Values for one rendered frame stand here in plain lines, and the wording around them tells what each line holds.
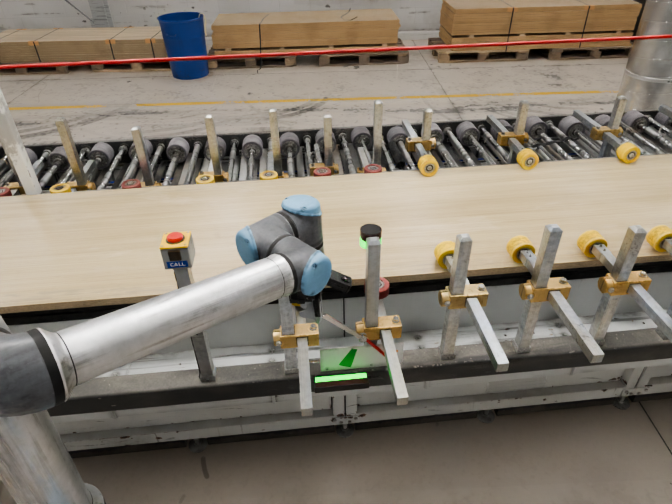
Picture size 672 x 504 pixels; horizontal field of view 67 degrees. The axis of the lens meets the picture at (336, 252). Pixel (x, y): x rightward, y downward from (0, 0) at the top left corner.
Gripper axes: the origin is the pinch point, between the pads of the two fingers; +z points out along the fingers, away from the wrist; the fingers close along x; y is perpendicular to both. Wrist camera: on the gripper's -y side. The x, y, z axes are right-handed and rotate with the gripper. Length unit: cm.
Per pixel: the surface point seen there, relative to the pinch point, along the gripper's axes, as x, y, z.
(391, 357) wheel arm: 1.9, -19.4, 12.8
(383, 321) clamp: -11.5, -17.6, 11.4
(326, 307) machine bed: -29.2, 1.3, 20.7
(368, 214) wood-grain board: -68, -14, 7
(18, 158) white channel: -85, 130, -14
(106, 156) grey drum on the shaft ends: -139, 122, 9
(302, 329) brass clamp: -7.8, 6.6, 10.9
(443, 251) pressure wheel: -34, -38, 1
